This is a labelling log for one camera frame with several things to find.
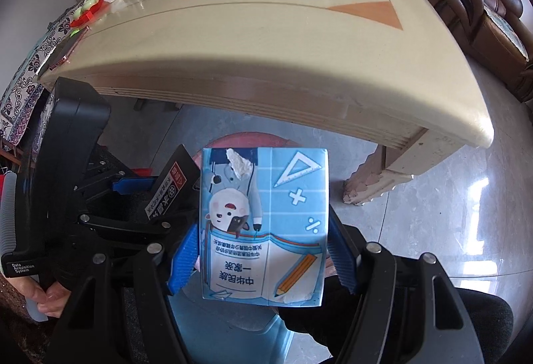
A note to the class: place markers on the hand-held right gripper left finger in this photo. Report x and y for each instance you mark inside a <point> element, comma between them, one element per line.
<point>183,264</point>

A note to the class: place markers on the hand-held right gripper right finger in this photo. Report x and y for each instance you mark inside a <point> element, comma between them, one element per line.
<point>343,260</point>

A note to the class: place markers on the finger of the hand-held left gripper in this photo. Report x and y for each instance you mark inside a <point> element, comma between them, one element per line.
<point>125,224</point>
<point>133,185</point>

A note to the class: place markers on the blue cartoon milk carton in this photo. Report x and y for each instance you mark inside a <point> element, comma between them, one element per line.
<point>266,222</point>

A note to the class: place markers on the pink lined trash bin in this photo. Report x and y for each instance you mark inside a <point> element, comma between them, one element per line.
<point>250,138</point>

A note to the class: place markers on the person's left forearm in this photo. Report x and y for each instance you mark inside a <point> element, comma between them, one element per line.
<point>16,332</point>

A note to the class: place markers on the person's left hand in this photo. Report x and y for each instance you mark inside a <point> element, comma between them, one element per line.
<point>48,299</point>

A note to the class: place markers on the floral patterned cloth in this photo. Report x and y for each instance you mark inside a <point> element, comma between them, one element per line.
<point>29,72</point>

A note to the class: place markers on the light blue plastic stool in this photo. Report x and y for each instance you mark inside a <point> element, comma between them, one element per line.
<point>233,330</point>

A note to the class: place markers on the red smartphone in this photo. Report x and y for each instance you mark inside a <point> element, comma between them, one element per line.
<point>62,51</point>

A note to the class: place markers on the small green item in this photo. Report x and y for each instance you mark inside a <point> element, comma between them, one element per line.
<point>75,32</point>

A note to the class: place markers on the red tray with green fruits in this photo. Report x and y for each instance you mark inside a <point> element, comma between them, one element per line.
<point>87,10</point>

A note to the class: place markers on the beige coffee table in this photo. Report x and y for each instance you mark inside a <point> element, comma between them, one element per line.
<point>270,47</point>

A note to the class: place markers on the light blue seat pad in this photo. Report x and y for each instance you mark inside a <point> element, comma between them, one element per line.
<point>508,33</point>

